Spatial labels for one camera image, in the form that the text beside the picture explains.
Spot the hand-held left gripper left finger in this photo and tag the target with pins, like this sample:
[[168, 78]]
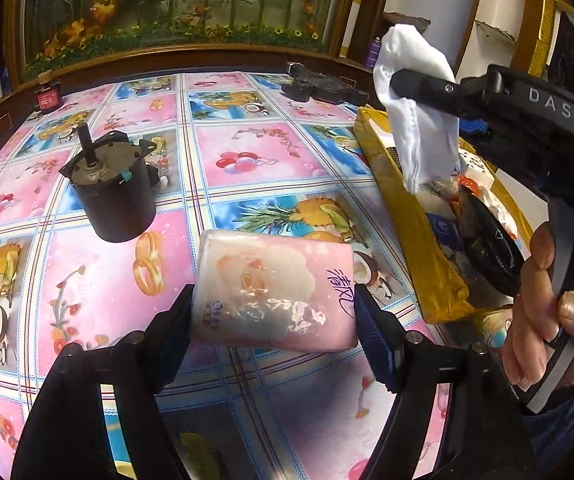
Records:
[[179, 330]]

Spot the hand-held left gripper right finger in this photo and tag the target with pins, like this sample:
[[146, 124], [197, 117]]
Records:
[[374, 335]]

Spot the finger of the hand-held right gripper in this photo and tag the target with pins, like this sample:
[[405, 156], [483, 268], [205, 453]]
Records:
[[474, 127], [427, 86]]

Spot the white cloth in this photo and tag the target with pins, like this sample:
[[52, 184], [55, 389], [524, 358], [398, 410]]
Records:
[[417, 135]]

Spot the blue tissue pack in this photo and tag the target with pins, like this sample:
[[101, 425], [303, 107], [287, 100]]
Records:
[[439, 227]]

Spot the pink tissue pack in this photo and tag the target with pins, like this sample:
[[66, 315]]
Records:
[[277, 285]]

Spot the black wet wipe packet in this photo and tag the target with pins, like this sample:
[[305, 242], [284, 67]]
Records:
[[492, 250]]

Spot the yellow taped cardboard box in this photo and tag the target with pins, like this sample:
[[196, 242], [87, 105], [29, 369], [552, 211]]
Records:
[[407, 220]]

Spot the person's right hand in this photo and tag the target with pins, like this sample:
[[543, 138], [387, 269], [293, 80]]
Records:
[[532, 320]]

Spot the purple bottle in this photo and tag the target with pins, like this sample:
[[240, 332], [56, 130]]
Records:
[[373, 55]]

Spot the brown cardboard piece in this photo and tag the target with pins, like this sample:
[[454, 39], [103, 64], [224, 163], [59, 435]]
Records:
[[407, 19]]

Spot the black device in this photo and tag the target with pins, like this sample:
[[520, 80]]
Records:
[[322, 87]]

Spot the white tube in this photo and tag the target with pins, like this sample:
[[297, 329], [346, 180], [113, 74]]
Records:
[[354, 10]]

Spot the gold framed white shelf unit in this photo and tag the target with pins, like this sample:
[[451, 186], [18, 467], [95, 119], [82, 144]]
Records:
[[542, 15]]

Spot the black cylindrical motor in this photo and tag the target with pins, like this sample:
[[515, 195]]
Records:
[[112, 210]]

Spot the printed tablecloth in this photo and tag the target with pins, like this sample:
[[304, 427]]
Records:
[[247, 160]]

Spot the person's blue clothing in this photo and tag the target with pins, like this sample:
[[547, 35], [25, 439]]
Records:
[[562, 435]]

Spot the red jar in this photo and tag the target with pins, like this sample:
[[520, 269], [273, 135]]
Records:
[[47, 99]]

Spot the aquarium with plants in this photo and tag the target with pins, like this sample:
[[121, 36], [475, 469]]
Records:
[[167, 0]]

